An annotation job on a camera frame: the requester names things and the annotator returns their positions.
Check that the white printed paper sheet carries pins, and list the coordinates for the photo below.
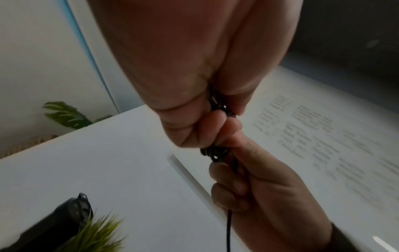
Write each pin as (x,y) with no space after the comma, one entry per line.
(327,137)

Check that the woven basket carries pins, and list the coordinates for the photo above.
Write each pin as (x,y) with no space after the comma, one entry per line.
(25,145)

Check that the green grass plant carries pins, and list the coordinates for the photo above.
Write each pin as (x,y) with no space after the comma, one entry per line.
(93,233)

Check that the person's right hand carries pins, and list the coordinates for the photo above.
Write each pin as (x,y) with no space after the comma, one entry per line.
(274,196)

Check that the person's left hand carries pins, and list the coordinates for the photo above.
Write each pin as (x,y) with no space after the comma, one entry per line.
(174,56)

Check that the green leafy plant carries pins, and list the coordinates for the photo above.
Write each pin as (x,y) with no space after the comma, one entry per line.
(70,115)

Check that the black device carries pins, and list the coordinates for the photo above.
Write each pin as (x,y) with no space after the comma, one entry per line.
(46,226)

